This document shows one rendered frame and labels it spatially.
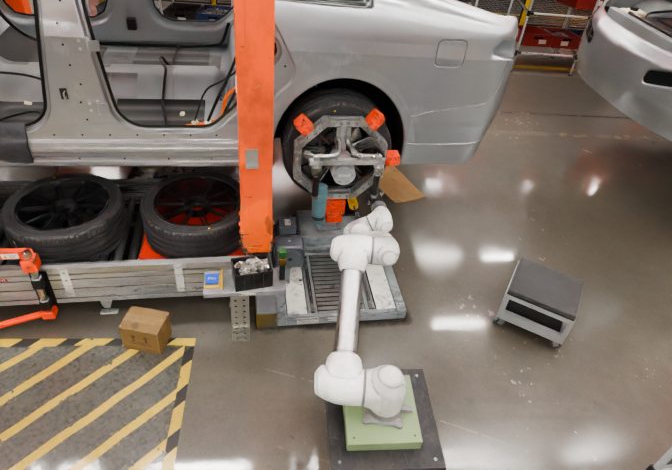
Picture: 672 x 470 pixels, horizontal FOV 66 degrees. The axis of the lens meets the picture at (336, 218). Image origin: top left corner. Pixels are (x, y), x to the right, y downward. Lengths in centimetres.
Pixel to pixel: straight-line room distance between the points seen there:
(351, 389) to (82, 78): 203
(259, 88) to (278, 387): 157
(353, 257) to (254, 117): 77
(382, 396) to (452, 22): 192
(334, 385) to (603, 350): 194
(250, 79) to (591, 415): 250
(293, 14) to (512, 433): 243
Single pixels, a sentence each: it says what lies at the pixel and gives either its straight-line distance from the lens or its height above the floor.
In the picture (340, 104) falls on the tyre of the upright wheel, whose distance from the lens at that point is 295.
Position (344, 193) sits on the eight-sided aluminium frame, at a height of 62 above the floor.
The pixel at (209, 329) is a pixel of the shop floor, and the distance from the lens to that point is 320.
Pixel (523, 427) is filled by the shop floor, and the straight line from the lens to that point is 310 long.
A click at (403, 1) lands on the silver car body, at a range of 290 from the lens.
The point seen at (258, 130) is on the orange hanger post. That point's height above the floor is 128.
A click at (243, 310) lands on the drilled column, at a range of 292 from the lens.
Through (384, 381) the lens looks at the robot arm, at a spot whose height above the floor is 63.
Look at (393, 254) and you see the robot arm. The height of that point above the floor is 90.
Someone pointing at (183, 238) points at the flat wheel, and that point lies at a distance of 307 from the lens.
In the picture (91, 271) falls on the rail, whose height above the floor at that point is 36.
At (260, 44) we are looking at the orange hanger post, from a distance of 225.
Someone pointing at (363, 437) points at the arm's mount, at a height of 35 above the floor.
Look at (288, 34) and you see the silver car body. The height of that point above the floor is 154.
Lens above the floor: 247
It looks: 38 degrees down
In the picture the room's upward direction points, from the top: 6 degrees clockwise
